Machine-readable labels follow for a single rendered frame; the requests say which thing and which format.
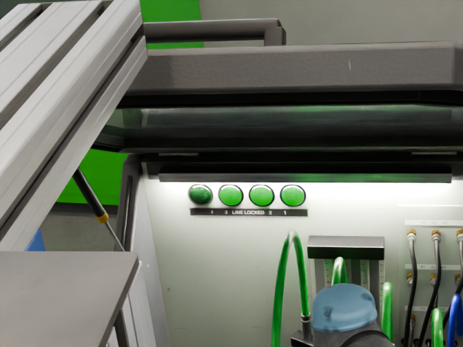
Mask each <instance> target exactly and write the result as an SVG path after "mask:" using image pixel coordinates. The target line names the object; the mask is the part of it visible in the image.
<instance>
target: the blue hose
mask: <svg viewBox="0 0 463 347"><path fill-rule="evenodd" d="M456 316H457V326H456V327H455V323H456ZM455 333H456V335H457V336H458V337H461V336H462V335H463V304H462V298H461V296H460V295H459V294H455V295H454V296H453V299H452V302H451V310H450V316H449V333H448V347H454V345H455Z"/></svg>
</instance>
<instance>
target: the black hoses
mask: <svg viewBox="0 0 463 347"><path fill-rule="evenodd" d="M459 243H460V261H461V275H460V281H459V284H458V287H457V290H456V292H455V294H459V295H460V293H461V291H462V288H463V240H460V242H459ZM434 252H435V262H436V279H435V284H434V285H433V292H432V296H431V299H430V302H429V305H428V308H427V310H426V315H425V317H424V322H423V325H422V330H421V333H420V338H419V339H418V338H417V339H414V340H413V333H414V329H413V326H410V320H411V311H412V307H413V301H414V297H415V290H416V284H417V278H418V270H417V263H416V258H415V251H414V241H413V240H409V253H410V257H411V264H412V284H411V292H410V296H409V303H408V307H407V315H406V320H405V327H404V338H403V339H401V343H402V344H403V345H402V347H411V346H412V342H413V344H415V347H422V343H423V341H424V336H425V332H426V328H427V325H428V322H429V318H430V315H431V311H432V313H433V310H434V309H435V308H438V289H439V286H440V280H441V274H442V267H441V260H440V250H439V241H438V240H435V241H434ZM451 302H452V301H451ZM450 310H451V303H450V305H449V307H448V309H447V311H446V314H445V316H444V318H443V320H442V325H443V330H444V327H445V326H446V323H447V321H448V319H449V316H450ZM425 344H426V345H427V347H431V339H427V340H426V341H425Z"/></svg>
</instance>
